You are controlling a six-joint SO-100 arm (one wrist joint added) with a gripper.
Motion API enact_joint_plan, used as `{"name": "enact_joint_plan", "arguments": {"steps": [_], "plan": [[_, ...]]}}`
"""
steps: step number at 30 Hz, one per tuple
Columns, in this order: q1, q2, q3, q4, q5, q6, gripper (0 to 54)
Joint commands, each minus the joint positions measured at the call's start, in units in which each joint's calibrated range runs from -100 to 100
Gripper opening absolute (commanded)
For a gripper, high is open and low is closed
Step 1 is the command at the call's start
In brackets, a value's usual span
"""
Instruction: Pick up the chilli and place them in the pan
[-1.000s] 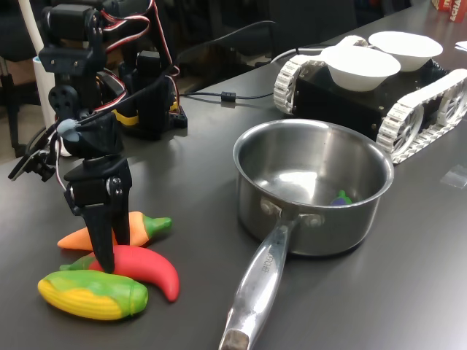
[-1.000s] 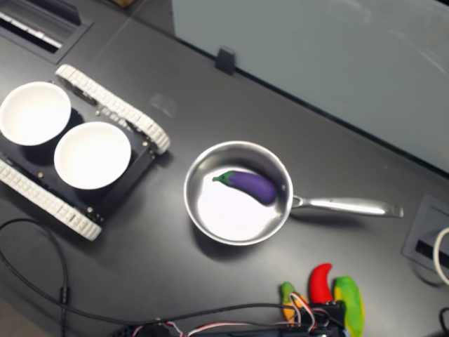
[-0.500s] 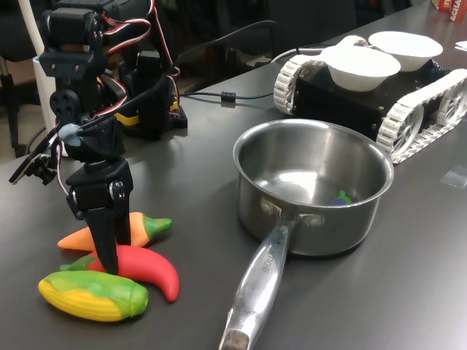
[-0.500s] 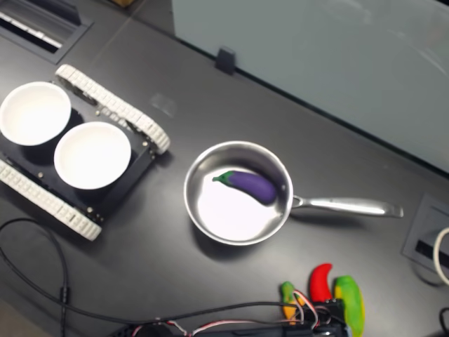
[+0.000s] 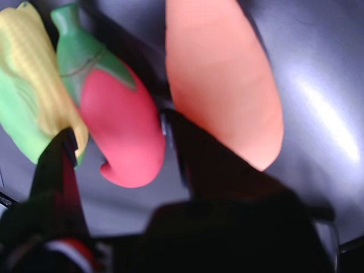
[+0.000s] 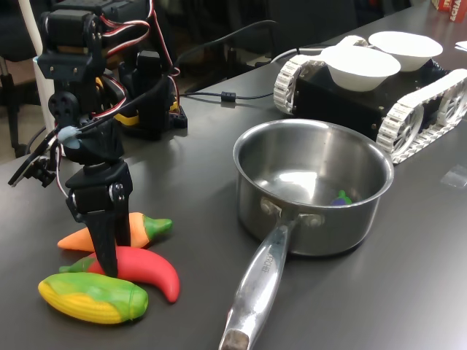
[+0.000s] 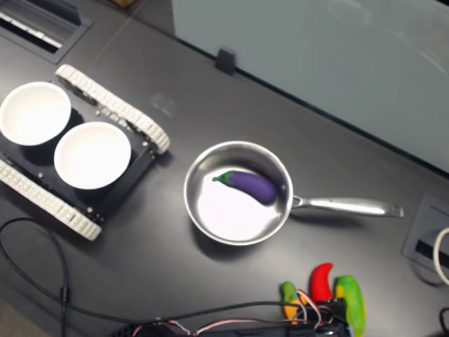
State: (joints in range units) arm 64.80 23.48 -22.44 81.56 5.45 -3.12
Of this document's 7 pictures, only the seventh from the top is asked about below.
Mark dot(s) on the red toy chilli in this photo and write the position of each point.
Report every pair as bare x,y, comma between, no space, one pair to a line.
321,282

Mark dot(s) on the purple toy aubergine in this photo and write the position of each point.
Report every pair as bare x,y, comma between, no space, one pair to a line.
250,184

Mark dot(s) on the frosted glass partition panel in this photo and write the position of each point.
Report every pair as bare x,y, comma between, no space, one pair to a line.
333,52

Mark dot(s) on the black partition clip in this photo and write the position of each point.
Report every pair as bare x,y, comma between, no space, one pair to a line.
225,60

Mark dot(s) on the white bowl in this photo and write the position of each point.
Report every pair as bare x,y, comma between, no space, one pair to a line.
33,114
93,156

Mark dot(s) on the tracked vehicle with white tracks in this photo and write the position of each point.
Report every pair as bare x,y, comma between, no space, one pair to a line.
112,102

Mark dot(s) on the brown cardboard box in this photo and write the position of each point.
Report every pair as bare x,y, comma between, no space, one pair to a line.
122,3

